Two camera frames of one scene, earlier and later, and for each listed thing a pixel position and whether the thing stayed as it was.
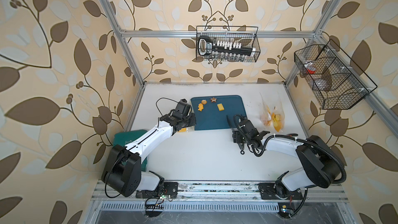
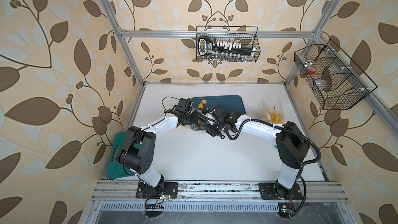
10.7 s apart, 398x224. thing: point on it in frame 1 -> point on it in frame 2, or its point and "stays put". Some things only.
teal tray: [211, 112] stays put
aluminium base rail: [220, 191] stays put
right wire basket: [337, 82] stays put
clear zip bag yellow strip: [182, 130] -> [199, 125]
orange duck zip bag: [266, 115] stays put
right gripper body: [239, 138] -> [219, 123]
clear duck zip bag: [278, 115] stays put
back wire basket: [227, 43] stays put
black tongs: [241, 145] -> [213, 130]
